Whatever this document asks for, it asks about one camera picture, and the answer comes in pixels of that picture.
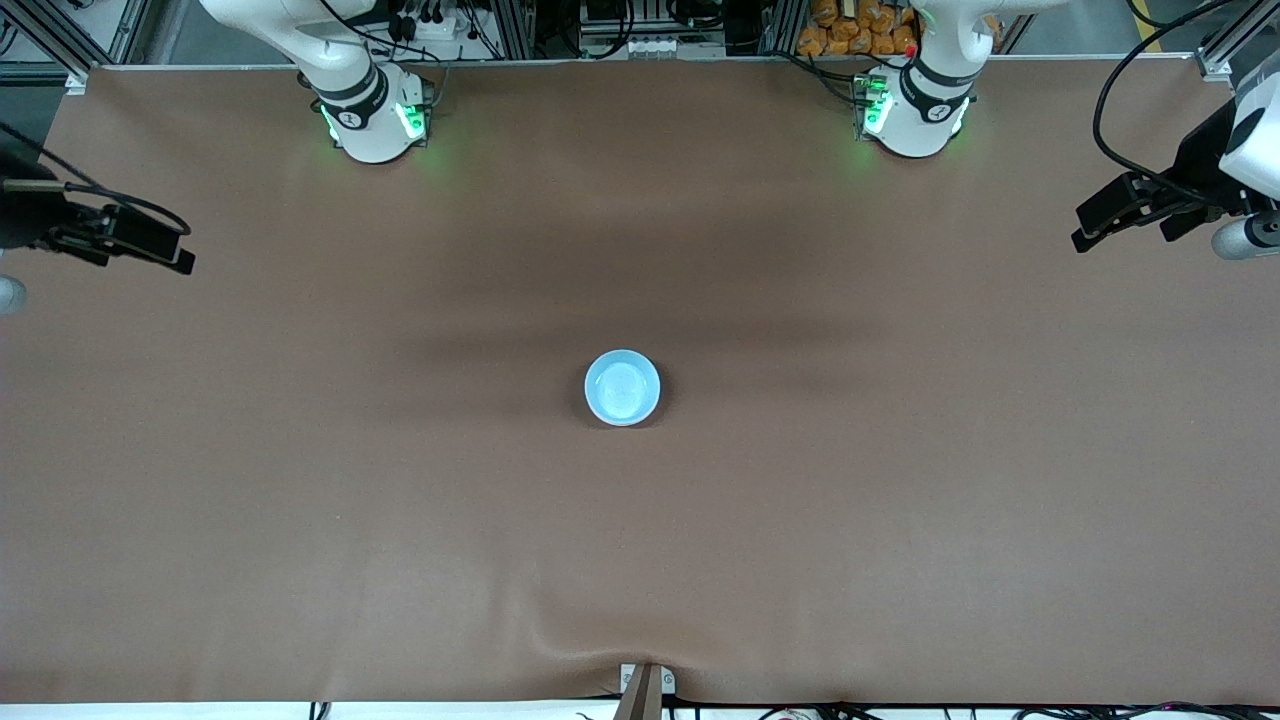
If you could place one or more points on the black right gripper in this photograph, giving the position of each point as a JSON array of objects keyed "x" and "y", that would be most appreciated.
[{"x": 22, "y": 215}]

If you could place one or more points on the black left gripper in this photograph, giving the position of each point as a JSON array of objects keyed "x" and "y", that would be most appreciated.
[{"x": 1197, "y": 160}]

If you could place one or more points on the blue bowl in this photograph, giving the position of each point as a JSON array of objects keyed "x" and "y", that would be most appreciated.
[{"x": 622, "y": 388}]

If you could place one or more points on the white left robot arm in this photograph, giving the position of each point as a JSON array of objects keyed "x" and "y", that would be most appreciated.
[{"x": 925, "y": 110}]

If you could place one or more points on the orange netted bag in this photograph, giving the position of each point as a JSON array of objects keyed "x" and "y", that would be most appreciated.
[{"x": 850, "y": 28}]

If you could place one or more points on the white power strip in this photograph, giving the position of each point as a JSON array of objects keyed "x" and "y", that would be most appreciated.
[{"x": 430, "y": 22}]

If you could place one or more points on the grey electronics box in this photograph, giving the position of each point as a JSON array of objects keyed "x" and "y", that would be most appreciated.
[{"x": 630, "y": 25}]

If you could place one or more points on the brown table cover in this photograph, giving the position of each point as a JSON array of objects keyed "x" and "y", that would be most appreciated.
[{"x": 640, "y": 550}]

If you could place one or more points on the aluminium frame post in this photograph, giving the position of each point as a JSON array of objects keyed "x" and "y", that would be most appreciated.
[
  {"x": 50, "y": 35},
  {"x": 1235, "y": 35}
]

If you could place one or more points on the metal table clamp bracket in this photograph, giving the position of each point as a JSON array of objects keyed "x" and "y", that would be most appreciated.
[{"x": 645, "y": 690}]

